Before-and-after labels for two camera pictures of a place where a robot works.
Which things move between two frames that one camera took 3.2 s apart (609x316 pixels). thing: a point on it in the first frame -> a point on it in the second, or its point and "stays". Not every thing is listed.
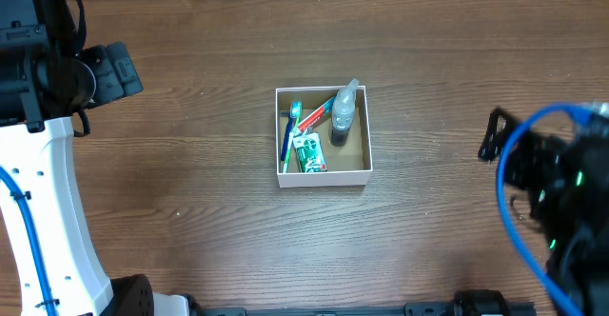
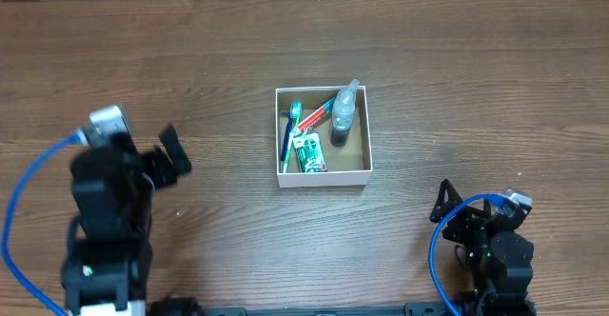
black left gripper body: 108,87 -> 152,163
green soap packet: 309,152 stays
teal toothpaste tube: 310,121 stays
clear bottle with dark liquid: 343,111 stays
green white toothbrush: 295,109 stays
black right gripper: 524,147 -> 462,220
